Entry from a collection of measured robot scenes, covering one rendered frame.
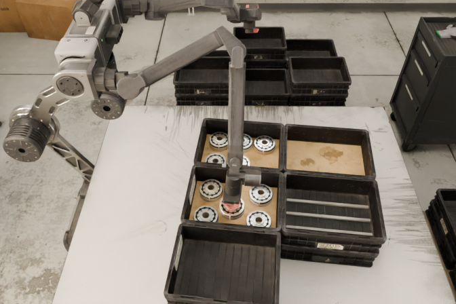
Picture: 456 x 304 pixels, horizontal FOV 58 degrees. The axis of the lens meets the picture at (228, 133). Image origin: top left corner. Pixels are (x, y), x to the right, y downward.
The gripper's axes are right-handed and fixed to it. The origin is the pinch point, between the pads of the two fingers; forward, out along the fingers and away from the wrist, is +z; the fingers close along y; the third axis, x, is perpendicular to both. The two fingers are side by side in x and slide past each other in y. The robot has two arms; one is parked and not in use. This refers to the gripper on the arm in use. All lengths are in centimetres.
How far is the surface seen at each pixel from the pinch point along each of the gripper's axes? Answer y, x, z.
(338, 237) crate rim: -7.7, -42.3, 1.3
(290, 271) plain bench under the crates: -12.8, -27.6, 25.0
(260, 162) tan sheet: 33.9, -10.2, 13.8
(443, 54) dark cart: 124, -111, 3
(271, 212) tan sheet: 6.5, -17.1, 12.9
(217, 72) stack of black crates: 144, 26, 52
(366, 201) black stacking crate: 17, -58, 11
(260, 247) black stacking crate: -10.3, -13.5, 13.0
